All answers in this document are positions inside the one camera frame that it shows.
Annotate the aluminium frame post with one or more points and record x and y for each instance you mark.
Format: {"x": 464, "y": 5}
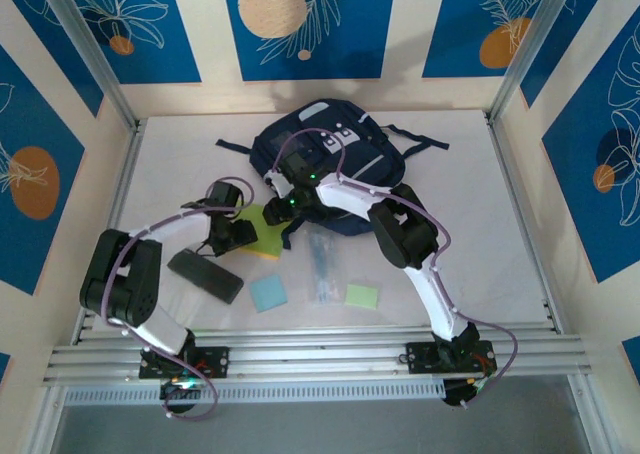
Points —
{"x": 95, "y": 59}
{"x": 530, "y": 39}

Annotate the black pencil case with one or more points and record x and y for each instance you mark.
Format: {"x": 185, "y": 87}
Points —
{"x": 205, "y": 274}

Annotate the aluminium frame cross rail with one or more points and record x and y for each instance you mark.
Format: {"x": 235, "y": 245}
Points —
{"x": 320, "y": 359}

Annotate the blue sticky note pad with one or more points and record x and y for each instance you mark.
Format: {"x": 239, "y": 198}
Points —
{"x": 269, "y": 294}

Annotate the light green sticky note pad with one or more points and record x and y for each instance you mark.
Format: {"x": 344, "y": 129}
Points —
{"x": 362, "y": 296}

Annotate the clear plastic pen bag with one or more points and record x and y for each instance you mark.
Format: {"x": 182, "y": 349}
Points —
{"x": 322, "y": 269}

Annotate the aluminium frame leg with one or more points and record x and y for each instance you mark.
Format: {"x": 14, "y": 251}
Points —
{"x": 47, "y": 419}
{"x": 590, "y": 414}

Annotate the lime green notebook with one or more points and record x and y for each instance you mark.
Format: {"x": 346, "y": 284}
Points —
{"x": 265, "y": 231}

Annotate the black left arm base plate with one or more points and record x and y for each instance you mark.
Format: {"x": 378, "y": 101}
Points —
{"x": 215, "y": 361}

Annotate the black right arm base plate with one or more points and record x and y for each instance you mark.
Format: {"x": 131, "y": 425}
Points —
{"x": 420, "y": 356}

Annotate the navy blue backpack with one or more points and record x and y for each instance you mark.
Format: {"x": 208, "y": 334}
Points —
{"x": 382, "y": 171}

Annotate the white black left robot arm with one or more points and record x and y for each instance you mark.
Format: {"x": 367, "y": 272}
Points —
{"x": 175, "y": 231}

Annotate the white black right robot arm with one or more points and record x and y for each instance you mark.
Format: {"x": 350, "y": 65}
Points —
{"x": 350, "y": 199}

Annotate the aluminium side rail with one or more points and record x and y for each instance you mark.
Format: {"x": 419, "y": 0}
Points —
{"x": 500, "y": 144}
{"x": 127, "y": 164}

